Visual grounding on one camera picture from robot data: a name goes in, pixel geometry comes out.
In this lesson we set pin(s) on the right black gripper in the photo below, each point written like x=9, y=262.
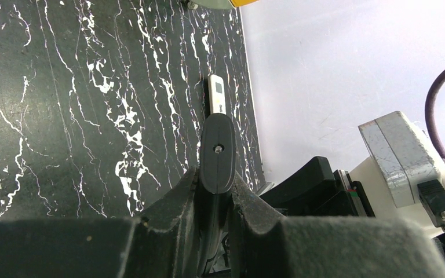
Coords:
x=314, y=190

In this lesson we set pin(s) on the white air conditioner remote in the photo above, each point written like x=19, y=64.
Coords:
x=217, y=95

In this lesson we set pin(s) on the black tv remote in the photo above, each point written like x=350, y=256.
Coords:
x=213, y=191

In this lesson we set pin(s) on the round three-drawer storage box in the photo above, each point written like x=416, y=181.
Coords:
x=218, y=4

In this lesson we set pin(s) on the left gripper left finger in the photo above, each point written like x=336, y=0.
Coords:
x=161, y=242

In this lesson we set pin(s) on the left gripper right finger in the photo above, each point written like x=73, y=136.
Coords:
x=265, y=243

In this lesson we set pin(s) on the aluminium frame rail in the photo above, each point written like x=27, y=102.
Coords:
x=266, y=187

